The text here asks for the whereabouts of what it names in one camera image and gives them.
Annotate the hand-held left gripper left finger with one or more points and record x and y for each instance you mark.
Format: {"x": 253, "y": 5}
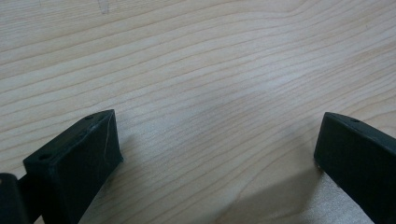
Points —
{"x": 74, "y": 161}

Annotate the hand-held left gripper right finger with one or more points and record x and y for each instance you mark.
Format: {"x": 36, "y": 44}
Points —
{"x": 358, "y": 161}

